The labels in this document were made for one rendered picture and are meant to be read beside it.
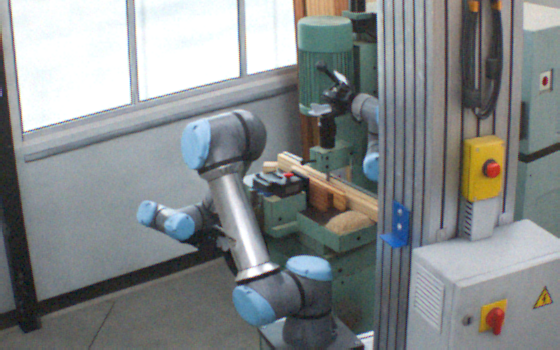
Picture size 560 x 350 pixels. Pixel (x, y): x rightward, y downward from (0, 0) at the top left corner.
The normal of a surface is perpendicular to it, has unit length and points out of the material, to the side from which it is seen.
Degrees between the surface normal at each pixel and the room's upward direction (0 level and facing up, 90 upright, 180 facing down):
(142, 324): 0
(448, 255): 0
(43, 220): 90
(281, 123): 90
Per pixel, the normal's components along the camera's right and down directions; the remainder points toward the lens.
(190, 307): -0.03, -0.93
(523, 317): 0.38, 0.32
